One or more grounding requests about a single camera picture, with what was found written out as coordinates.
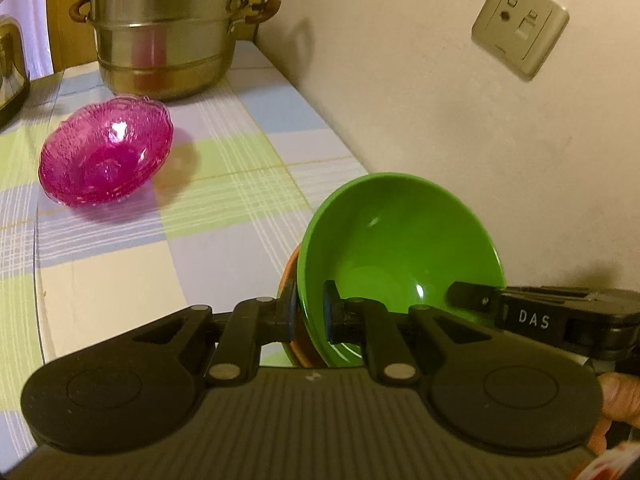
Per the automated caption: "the beige wall socket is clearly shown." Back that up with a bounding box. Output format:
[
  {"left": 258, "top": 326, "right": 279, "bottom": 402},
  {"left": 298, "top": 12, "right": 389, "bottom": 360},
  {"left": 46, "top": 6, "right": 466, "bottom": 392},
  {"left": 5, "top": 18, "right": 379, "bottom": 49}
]
[{"left": 471, "top": 0, "right": 570, "bottom": 80}]

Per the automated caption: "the stainless steel steamer pot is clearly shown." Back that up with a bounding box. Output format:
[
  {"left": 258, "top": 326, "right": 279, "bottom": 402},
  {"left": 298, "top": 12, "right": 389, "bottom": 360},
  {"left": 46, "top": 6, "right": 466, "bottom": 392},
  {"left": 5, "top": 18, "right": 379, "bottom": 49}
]
[{"left": 69, "top": 0, "right": 292, "bottom": 101}]

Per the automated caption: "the red and white cloth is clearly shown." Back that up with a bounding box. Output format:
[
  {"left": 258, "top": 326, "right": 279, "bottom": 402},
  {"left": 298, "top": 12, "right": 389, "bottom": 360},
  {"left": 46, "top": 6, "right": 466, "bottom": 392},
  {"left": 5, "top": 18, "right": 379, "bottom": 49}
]
[{"left": 572, "top": 442, "right": 638, "bottom": 480}]

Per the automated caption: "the green plastic bowl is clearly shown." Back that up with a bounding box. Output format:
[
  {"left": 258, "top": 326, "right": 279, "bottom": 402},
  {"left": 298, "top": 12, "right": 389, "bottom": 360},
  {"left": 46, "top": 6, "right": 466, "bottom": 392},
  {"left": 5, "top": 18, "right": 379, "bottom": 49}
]
[{"left": 296, "top": 172, "right": 506, "bottom": 369}]

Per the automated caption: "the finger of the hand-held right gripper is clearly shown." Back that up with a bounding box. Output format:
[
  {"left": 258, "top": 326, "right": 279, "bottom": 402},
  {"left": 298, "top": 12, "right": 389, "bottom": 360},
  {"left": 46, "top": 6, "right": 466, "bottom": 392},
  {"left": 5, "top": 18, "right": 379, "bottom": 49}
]
[{"left": 446, "top": 281, "right": 507, "bottom": 319}]

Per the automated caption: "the orange plastic bowl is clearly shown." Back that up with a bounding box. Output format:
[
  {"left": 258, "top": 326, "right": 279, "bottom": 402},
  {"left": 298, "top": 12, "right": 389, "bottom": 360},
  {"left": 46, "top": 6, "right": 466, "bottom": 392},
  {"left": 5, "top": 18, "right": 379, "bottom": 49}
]
[{"left": 276, "top": 244, "right": 332, "bottom": 369}]

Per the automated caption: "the sheer pink curtain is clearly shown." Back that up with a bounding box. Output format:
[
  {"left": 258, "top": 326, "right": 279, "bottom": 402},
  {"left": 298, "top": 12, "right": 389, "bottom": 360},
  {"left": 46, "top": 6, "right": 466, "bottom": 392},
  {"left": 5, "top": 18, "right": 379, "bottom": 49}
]
[{"left": 0, "top": 0, "right": 55, "bottom": 82}]

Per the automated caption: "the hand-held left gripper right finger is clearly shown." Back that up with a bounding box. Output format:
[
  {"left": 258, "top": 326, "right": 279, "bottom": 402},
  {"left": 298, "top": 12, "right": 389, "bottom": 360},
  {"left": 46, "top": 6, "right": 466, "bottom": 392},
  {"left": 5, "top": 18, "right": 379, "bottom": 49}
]
[{"left": 322, "top": 280, "right": 502, "bottom": 387}]

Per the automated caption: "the checked pastel tablecloth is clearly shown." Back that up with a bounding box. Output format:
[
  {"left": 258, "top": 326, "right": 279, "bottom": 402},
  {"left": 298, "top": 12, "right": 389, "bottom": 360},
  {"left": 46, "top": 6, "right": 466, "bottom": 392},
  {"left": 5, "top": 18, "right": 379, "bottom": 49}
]
[{"left": 0, "top": 40, "right": 371, "bottom": 466}]

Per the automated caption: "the large pink glass bowl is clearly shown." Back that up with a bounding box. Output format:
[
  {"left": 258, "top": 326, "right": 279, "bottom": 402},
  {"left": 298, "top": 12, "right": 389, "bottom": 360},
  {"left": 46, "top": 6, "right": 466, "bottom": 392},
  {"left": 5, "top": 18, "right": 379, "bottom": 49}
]
[{"left": 38, "top": 94, "right": 175, "bottom": 209}]

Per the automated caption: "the stainless steel kettle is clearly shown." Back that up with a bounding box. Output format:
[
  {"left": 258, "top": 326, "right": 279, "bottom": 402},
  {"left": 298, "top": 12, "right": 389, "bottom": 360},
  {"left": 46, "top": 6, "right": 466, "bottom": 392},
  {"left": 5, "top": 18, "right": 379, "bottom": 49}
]
[{"left": 0, "top": 0, "right": 32, "bottom": 129}]

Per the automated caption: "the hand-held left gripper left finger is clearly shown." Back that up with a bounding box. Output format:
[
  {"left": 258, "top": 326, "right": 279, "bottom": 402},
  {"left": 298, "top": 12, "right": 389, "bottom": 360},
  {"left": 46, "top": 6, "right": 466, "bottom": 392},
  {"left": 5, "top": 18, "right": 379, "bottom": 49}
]
[{"left": 134, "top": 280, "right": 300, "bottom": 387}]

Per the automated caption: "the person's right hand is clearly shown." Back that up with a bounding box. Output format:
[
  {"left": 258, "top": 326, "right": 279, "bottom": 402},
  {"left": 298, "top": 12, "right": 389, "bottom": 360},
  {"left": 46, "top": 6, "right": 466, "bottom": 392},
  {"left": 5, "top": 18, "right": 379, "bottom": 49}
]
[{"left": 586, "top": 371, "right": 640, "bottom": 457}]

